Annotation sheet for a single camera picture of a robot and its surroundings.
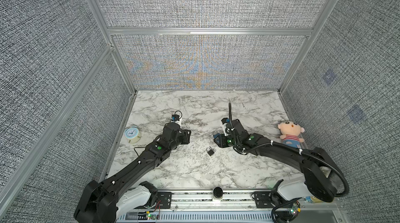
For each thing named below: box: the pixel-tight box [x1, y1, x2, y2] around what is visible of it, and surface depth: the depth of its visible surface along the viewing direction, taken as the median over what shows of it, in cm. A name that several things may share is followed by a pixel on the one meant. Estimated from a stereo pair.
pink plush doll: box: [277, 120, 306, 149], surface depth 92 cm
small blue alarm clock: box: [123, 126, 142, 144], surface depth 94 cm
